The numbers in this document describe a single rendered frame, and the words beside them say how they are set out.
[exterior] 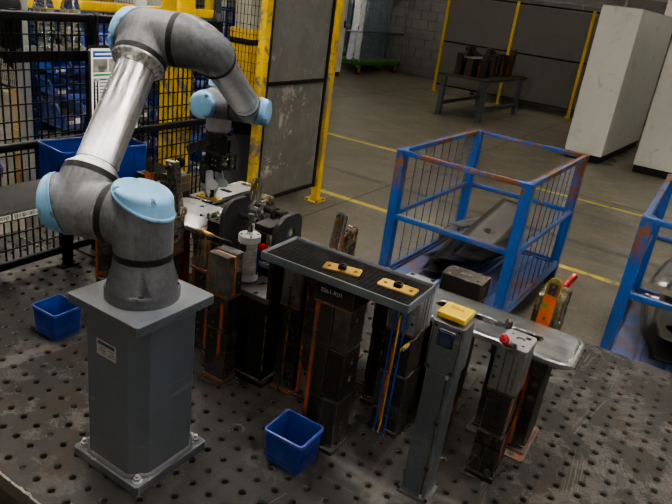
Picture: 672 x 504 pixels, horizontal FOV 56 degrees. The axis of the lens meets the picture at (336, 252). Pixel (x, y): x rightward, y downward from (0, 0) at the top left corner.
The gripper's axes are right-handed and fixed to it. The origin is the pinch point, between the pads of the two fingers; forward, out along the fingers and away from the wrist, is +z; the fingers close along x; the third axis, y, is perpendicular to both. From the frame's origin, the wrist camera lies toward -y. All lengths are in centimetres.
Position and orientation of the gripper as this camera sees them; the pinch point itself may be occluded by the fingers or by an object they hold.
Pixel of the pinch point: (209, 192)
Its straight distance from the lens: 204.4
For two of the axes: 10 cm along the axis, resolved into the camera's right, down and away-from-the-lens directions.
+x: 5.2, -2.6, 8.1
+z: -1.3, 9.2, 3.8
